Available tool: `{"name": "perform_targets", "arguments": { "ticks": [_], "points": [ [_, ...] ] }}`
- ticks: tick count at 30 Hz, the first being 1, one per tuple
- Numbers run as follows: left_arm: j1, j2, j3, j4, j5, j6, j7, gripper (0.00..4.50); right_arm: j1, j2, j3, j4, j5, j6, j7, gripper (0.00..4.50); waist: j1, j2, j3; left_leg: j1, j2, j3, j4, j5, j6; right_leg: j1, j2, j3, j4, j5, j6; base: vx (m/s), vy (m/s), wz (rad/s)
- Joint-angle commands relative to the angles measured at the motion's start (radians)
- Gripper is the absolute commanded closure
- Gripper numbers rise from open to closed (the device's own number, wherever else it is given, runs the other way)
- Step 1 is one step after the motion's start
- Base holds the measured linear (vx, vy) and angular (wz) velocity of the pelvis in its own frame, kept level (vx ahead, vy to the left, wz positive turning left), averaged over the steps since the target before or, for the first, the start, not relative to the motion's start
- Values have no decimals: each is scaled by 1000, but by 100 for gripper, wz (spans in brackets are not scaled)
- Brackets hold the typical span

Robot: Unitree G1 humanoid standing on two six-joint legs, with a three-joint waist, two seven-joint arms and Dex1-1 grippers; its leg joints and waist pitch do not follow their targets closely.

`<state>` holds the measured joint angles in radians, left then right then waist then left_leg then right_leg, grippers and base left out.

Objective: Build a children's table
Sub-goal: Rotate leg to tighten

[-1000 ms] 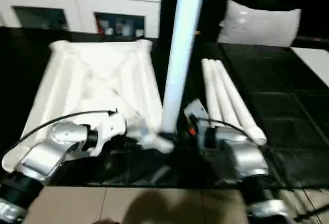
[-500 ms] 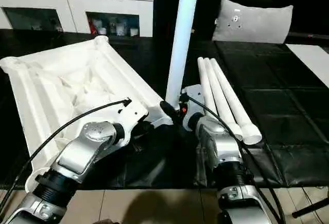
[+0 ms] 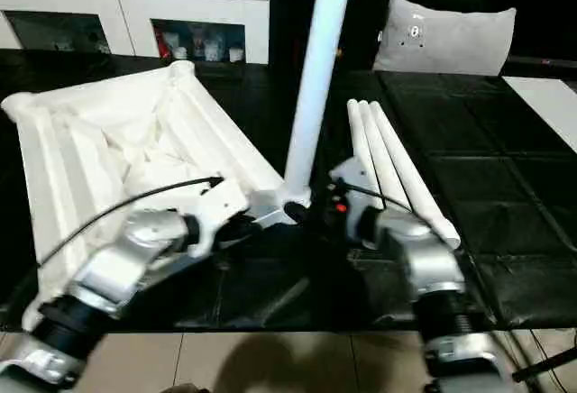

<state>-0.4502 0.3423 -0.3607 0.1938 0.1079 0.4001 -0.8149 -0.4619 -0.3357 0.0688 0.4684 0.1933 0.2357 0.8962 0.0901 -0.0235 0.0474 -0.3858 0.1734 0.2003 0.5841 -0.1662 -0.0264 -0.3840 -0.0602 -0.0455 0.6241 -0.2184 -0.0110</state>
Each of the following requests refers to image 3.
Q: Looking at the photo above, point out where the white plastic table leg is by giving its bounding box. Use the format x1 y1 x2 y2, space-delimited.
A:
370 101 462 250
282 0 357 209
347 99 380 187
358 100 417 215

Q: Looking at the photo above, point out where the black work mat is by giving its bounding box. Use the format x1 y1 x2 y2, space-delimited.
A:
0 49 577 335

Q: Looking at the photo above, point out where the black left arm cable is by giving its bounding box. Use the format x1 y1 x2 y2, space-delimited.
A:
32 175 224 272

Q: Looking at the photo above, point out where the white flat panel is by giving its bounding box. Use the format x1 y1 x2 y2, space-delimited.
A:
514 76 577 155

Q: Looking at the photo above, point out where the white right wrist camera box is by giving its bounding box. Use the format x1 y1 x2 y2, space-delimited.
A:
329 157 380 232

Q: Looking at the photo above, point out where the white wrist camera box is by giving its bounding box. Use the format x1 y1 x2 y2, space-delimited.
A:
189 177 252 236
329 157 380 232

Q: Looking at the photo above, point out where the grey pillow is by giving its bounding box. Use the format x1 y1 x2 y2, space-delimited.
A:
372 0 517 76

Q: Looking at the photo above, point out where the white cabinet with glass doors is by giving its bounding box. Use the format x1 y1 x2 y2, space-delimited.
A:
0 0 271 65

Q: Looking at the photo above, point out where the black stand leg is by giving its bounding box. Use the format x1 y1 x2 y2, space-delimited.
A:
512 350 577 383

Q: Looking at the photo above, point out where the white plastic table top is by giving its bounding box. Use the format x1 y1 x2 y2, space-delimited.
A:
0 59 312 333

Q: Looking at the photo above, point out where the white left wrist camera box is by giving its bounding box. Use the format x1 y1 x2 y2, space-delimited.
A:
189 177 252 236

